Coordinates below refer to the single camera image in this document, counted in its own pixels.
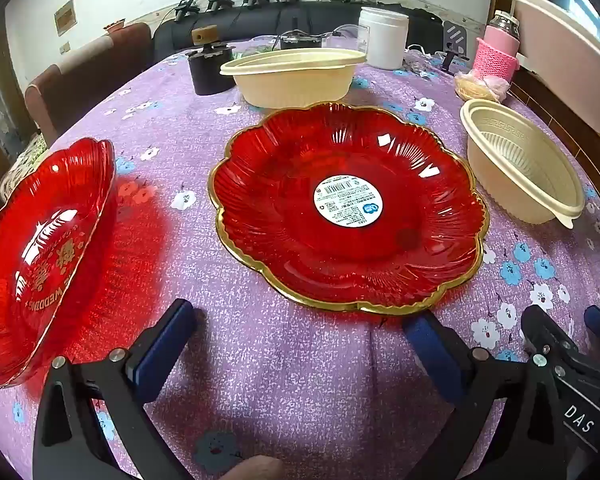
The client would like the small wall plaque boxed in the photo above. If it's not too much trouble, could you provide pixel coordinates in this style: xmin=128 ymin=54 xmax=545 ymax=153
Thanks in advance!
xmin=54 ymin=0 xmax=77 ymax=37

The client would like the person's left hand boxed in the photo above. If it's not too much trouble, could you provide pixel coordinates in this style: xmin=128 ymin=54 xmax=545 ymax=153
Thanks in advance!
xmin=227 ymin=456 xmax=283 ymax=480

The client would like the black electronic device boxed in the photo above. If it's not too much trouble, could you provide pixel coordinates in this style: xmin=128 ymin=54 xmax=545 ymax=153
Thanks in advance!
xmin=280 ymin=30 xmax=326 ymax=51

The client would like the white plastic jar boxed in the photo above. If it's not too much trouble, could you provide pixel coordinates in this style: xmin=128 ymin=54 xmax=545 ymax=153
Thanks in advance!
xmin=357 ymin=6 xmax=410 ymax=71

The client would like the black phone stand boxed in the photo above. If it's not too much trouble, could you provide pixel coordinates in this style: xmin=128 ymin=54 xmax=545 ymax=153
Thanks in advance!
xmin=441 ymin=20 xmax=468 ymax=76

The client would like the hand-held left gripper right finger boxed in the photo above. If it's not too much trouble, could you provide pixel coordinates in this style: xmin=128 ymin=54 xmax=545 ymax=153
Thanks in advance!
xmin=401 ymin=310 xmax=530 ymax=480

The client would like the pale pink plastic basin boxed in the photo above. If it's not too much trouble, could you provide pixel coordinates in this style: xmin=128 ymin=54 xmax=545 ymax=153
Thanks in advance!
xmin=502 ymin=0 xmax=600 ymax=126

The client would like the pink insulated bottle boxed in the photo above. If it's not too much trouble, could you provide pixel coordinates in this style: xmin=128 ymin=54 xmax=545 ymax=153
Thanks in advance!
xmin=472 ymin=10 xmax=521 ymax=81

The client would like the cream plastic bowl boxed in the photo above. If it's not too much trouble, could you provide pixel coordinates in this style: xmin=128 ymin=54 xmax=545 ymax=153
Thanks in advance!
xmin=219 ymin=48 xmax=368 ymax=109
xmin=460 ymin=99 xmax=587 ymax=230

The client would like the clear bag of snacks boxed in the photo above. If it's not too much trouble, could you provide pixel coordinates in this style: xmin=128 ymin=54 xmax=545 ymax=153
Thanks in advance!
xmin=454 ymin=71 xmax=511 ymax=103

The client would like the floral patterned cushion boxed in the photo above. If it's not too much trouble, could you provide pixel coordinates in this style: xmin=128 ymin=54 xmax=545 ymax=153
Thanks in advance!
xmin=0 ymin=132 xmax=48 ymax=201

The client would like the red plate with gold print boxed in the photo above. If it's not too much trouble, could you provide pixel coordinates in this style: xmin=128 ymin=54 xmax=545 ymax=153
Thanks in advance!
xmin=0 ymin=137 xmax=117 ymax=388

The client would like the brown chair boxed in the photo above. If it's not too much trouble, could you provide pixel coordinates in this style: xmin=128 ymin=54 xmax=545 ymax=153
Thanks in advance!
xmin=25 ymin=22 xmax=153 ymax=143

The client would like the black mug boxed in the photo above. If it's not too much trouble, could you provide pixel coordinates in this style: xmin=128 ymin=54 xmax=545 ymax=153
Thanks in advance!
xmin=187 ymin=42 xmax=237 ymax=96

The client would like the red plate with white sticker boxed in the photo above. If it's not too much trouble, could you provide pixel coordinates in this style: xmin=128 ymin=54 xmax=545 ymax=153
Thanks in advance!
xmin=207 ymin=101 xmax=491 ymax=317

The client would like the purple floral tablecloth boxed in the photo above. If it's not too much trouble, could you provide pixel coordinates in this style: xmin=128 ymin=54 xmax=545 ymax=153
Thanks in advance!
xmin=0 ymin=35 xmax=600 ymax=480

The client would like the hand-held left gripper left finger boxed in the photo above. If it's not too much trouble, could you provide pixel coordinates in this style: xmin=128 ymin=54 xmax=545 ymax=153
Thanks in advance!
xmin=32 ymin=297 xmax=198 ymax=480

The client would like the black sofa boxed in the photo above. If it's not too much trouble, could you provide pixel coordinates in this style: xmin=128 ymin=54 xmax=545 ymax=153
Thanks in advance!
xmin=152 ymin=0 xmax=481 ymax=53

